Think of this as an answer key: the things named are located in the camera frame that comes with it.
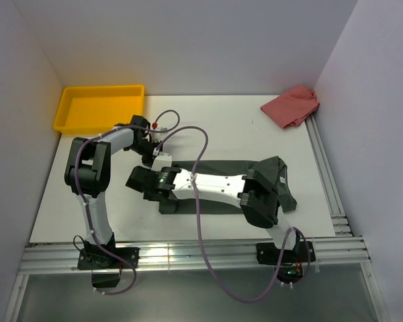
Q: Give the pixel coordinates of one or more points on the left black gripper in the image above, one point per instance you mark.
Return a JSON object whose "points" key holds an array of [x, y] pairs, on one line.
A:
{"points": [[148, 162]]}

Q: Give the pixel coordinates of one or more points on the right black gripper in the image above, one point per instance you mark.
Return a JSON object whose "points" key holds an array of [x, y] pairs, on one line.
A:
{"points": [[148, 196]]}

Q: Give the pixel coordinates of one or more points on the dark green t-shirt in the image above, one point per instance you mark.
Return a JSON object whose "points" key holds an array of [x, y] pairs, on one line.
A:
{"points": [[273, 168]]}

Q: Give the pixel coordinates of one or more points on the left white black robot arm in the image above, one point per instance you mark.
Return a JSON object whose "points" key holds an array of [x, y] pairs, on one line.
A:
{"points": [[88, 174]]}

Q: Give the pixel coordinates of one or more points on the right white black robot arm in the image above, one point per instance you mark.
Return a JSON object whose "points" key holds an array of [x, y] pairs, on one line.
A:
{"points": [[261, 194]]}

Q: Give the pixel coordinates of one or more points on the yellow plastic tray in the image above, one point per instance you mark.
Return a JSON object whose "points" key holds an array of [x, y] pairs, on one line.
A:
{"points": [[87, 110]]}

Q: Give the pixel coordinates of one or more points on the folded pink t-shirt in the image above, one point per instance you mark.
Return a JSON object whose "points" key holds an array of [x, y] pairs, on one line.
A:
{"points": [[292, 108]]}

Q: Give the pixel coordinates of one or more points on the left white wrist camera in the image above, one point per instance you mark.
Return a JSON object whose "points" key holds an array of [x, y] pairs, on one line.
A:
{"points": [[158, 135]]}

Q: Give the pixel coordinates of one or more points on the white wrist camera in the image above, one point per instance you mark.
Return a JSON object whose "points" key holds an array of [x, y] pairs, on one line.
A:
{"points": [[158, 135], [162, 160]]}

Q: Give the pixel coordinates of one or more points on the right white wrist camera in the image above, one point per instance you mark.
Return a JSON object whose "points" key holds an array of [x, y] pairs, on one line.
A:
{"points": [[162, 160]]}

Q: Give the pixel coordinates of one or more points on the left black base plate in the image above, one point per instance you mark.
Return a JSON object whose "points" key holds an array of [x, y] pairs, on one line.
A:
{"points": [[99, 260]]}

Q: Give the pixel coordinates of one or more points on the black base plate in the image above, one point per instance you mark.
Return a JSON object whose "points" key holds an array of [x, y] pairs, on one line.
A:
{"points": [[99, 260], [268, 253]]}

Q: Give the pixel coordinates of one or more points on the front aluminium rail frame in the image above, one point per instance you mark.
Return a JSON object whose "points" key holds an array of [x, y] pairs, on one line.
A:
{"points": [[180, 255]]}

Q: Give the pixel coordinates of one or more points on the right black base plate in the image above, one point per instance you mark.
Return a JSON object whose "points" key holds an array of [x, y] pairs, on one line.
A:
{"points": [[268, 253]]}

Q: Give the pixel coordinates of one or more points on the right side aluminium rail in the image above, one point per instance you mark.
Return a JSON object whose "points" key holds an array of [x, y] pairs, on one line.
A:
{"points": [[335, 206]]}

